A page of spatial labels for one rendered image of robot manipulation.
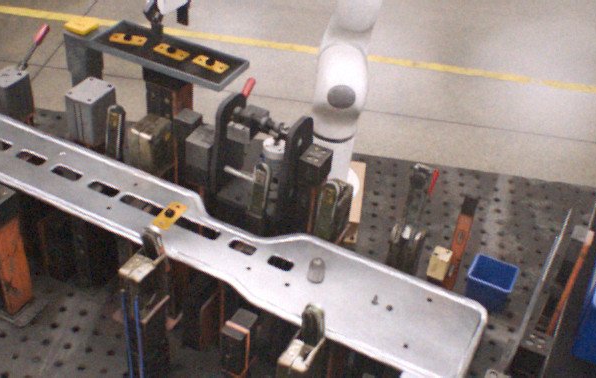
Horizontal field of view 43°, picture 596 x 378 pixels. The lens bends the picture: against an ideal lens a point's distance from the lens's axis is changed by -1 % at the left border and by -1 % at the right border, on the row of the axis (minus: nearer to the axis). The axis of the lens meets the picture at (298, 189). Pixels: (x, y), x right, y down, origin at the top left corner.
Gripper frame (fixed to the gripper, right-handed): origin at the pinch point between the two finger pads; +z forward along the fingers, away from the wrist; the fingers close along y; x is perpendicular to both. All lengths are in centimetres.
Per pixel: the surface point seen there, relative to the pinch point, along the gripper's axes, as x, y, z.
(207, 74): 12.8, 2.7, 6.6
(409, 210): 70, 14, 11
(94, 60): -22.9, 2.7, 15.7
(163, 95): 0.6, 3.9, 16.4
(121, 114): 1.9, 19.9, 13.0
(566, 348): 106, 21, 20
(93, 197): 8.5, 36.9, 22.6
